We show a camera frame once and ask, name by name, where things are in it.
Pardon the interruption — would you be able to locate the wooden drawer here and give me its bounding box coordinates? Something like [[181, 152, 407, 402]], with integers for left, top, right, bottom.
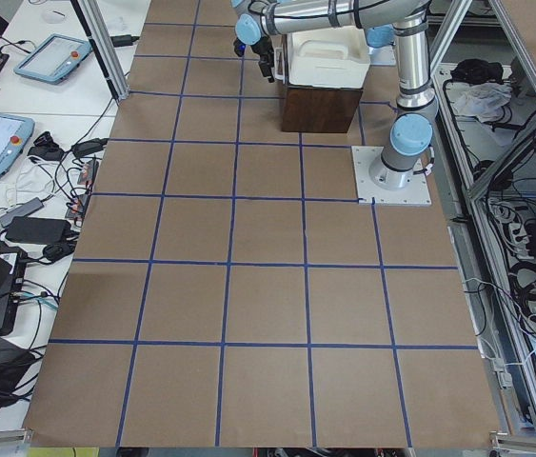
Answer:
[[273, 47, 288, 82]]

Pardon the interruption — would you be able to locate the white cloth heap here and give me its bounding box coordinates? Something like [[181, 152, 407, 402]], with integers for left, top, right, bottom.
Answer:
[[453, 83, 512, 122]]

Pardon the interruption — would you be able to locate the dark wooden cabinet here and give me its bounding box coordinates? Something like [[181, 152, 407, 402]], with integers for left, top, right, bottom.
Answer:
[[281, 83, 363, 133]]

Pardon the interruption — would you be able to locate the aluminium frame post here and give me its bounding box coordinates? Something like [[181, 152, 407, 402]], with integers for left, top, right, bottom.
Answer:
[[70, 0, 129, 103]]

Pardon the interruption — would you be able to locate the blue teach pendant far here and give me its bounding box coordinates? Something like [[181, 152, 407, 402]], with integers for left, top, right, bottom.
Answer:
[[13, 33, 92, 85]]

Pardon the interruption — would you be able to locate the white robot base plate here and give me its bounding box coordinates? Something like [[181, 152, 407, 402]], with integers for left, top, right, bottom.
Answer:
[[351, 146, 432, 207]]

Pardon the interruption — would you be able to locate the grey usb hub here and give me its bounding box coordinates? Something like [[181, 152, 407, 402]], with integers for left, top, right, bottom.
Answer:
[[0, 197, 44, 229]]

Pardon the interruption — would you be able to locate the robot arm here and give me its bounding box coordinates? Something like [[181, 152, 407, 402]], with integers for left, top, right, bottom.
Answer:
[[230, 0, 437, 191], [365, 24, 395, 49]]

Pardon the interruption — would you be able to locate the black power adapter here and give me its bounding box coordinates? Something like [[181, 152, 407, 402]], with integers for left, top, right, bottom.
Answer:
[[5, 216, 71, 245]]

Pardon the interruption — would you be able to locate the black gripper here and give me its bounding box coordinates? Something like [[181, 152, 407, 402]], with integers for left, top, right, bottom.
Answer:
[[233, 37, 274, 83]]

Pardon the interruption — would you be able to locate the white foam tray box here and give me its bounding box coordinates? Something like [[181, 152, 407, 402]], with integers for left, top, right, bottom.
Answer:
[[287, 26, 370, 89]]

